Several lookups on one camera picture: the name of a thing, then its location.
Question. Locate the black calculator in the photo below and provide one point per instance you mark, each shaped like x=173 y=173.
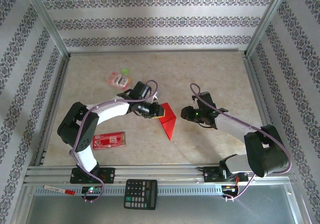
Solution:
x=140 y=194

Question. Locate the circuit board with green light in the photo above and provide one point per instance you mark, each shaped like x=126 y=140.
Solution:
x=92 y=189

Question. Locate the aluminium frame wall rail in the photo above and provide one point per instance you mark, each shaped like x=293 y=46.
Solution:
x=155 y=51

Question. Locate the red square paper sheet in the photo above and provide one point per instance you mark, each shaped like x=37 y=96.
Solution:
x=170 y=123

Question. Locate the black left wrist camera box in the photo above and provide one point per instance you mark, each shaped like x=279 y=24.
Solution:
x=140 y=90

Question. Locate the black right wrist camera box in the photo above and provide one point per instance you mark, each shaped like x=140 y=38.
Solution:
x=206 y=100

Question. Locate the aluminium frame side rail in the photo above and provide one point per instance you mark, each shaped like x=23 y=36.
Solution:
x=262 y=108
x=53 y=108

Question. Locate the aluminium frame corner post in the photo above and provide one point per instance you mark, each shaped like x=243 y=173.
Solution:
x=45 y=18
x=267 y=18

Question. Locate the pink blister pack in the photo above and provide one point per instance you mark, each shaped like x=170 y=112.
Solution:
x=118 y=80

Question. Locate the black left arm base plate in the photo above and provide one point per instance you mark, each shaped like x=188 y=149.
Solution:
x=107 y=175

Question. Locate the white red marker pen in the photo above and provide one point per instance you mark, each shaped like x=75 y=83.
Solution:
x=57 y=189

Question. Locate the green round lid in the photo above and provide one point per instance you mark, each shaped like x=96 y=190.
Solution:
x=125 y=71

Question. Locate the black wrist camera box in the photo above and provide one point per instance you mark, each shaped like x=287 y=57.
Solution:
x=140 y=90
x=206 y=100

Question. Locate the red flat package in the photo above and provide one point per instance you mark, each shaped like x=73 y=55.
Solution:
x=112 y=140

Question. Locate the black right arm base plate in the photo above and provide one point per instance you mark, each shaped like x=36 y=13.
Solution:
x=211 y=175

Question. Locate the aluminium frame cross rail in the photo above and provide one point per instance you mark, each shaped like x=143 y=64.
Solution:
x=160 y=171

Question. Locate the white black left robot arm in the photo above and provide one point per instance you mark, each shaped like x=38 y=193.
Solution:
x=77 y=128

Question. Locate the grey metal shelf sheet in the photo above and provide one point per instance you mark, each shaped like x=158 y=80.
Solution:
x=200 y=209

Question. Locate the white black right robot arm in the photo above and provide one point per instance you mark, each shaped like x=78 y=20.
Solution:
x=265 y=151

